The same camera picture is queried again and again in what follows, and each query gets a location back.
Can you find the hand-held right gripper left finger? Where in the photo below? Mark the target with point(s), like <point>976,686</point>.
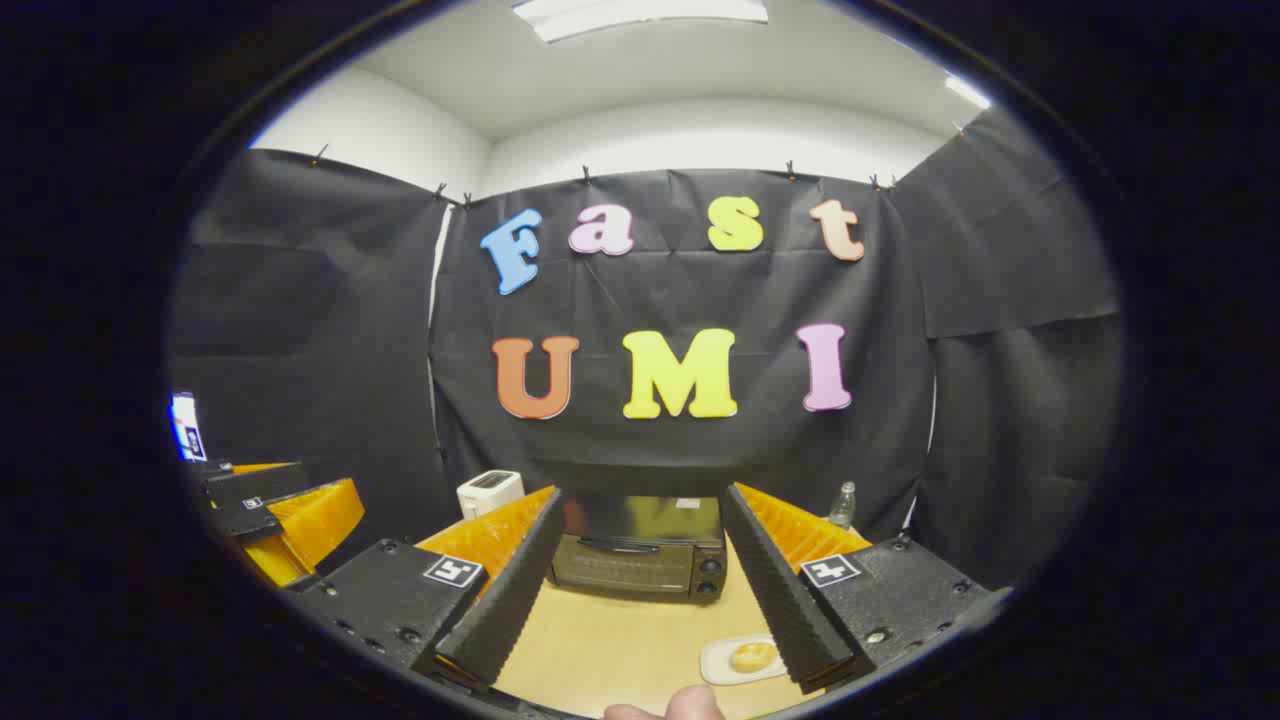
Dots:
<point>505,600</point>

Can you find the white toaster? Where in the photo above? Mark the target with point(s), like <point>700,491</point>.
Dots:
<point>488,492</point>

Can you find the white and blue board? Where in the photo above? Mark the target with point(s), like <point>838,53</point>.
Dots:
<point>187,425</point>

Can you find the clear plastic bottle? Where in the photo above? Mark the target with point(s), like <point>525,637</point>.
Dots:
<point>842,510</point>

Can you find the round bread bun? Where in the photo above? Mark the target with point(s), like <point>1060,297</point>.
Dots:
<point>752,657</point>

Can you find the black electric oven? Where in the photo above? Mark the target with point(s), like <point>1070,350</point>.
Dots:
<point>640,565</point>

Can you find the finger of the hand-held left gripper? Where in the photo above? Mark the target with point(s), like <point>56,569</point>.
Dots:
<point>225,469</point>
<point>250,505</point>

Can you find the white plate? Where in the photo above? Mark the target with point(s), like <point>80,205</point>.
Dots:
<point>715,668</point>

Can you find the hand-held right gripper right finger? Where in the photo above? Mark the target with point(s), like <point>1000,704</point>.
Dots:
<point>780,600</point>

